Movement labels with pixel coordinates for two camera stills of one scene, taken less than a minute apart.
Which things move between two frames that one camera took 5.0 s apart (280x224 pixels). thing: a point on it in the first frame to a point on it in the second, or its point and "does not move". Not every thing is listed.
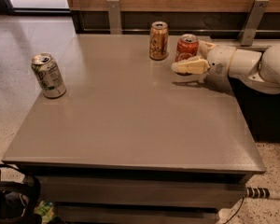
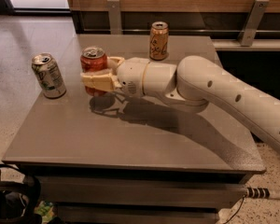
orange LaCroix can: [159, 40] does not move
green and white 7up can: [48, 76] does not move
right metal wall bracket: [252, 22] does not move
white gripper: [221, 61] to [131, 76]
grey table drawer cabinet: [139, 184] does not move
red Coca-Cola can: [187, 47] to [93, 59]
